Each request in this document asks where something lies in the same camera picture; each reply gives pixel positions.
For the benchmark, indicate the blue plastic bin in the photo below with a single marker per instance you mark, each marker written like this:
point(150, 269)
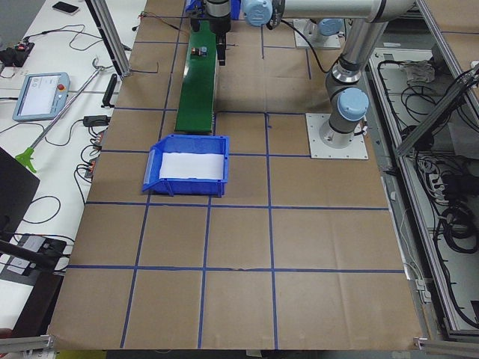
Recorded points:
point(215, 8)
point(200, 144)

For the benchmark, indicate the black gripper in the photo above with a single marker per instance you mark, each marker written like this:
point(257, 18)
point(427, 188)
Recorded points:
point(218, 25)

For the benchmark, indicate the white foam pad left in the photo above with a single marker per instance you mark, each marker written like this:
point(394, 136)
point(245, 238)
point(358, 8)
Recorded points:
point(207, 166)

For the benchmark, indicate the green handled grabber tool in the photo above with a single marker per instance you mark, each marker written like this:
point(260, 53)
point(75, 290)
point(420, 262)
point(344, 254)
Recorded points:
point(25, 158)

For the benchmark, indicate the red push button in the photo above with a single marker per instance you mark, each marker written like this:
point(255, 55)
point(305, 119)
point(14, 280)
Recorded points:
point(199, 51)

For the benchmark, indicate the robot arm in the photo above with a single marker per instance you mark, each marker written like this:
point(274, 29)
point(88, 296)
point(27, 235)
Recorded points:
point(349, 104)
point(218, 14)

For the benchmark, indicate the aluminium frame post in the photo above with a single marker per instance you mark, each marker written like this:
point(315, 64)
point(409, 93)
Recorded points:
point(103, 20)

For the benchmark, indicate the blue left plastic bin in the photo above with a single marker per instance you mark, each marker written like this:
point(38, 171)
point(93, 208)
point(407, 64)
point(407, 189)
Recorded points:
point(200, 144)

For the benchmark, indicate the teach pendant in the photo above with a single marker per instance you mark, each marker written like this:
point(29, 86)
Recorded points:
point(42, 96)

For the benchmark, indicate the blue right plastic bin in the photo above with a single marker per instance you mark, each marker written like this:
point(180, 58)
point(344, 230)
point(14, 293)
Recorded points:
point(215, 8)

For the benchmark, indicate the green conveyor belt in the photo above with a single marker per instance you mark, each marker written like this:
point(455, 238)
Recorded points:
point(195, 110)

